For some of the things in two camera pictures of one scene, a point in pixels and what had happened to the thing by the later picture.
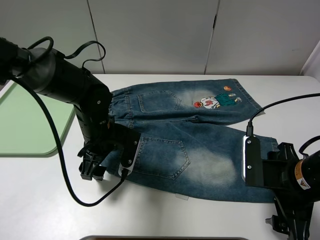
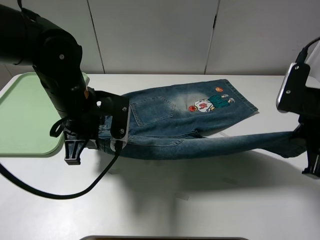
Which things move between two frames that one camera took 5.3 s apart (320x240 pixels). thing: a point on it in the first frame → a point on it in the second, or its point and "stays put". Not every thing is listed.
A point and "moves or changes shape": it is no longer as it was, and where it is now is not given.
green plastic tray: (25, 130) stays put
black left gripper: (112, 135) → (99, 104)
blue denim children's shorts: (181, 137) moves or changes shape
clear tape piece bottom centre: (182, 196) stays put
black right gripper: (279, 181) → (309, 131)
